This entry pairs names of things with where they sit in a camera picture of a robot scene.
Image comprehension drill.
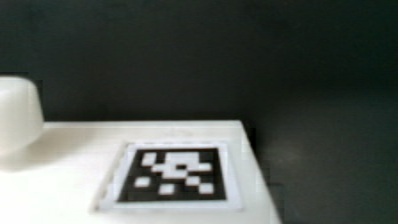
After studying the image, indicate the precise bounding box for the white front drawer tray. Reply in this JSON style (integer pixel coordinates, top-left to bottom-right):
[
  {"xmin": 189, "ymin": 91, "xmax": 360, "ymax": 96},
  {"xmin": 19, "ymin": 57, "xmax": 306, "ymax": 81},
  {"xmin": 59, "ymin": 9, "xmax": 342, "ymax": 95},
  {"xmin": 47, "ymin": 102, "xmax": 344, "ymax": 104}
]
[{"xmin": 0, "ymin": 76, "xmax": 283, "ymax": 224}]

